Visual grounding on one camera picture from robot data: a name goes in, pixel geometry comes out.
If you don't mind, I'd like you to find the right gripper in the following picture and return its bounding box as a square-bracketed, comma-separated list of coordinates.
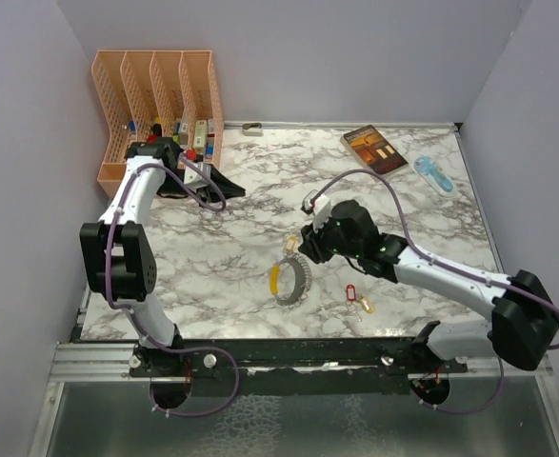
[299, 210, 363, 264]

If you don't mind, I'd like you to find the yellow tag key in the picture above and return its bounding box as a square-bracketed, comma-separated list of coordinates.
[284, 236, 299, 256]

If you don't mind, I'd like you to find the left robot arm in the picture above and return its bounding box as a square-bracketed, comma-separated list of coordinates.
[79, 137, 246, 376]

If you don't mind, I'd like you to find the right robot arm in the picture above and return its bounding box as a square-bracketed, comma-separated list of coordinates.
[299, 196, 559, 372]

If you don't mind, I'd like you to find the red tag key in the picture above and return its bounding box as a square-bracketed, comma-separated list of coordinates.
[345, 284, 360, 319]

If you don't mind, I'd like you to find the beige small object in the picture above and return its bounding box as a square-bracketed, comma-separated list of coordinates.
[241, 122, 263, 137]

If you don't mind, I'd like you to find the green white box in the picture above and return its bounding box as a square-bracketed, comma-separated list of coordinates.
[192, 119, 208, 155]

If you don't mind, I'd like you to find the orange-yellow tag key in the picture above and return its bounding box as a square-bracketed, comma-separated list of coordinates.
[356, 295, 375, 314]

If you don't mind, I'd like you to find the red black bottle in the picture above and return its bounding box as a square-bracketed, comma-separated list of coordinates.
[147, 123, 163, 143]

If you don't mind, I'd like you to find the paperback book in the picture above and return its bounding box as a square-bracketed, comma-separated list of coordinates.
[341, 125, 409, 177]

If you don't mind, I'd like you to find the peach desk organizer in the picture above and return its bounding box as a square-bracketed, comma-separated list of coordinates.
[91, 50, 224, 197]

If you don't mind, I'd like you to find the blue packaged item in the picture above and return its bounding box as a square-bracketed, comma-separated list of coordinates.
[413, 156, 456, 197]

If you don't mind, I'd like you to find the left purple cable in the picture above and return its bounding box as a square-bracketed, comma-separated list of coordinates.
[103, 150, 242, 420]

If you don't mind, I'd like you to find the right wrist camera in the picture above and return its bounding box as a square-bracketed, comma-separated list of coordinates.
[301, 190, 332, 232]

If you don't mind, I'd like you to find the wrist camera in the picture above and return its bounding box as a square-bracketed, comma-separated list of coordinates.
[184, 149, 211, 189]
[301, 190, 332, 232]

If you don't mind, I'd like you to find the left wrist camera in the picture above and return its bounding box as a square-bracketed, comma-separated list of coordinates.
[184, 149, 211, 189]

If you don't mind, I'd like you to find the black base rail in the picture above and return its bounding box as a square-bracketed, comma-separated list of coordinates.
[130, 337, 467, 397]

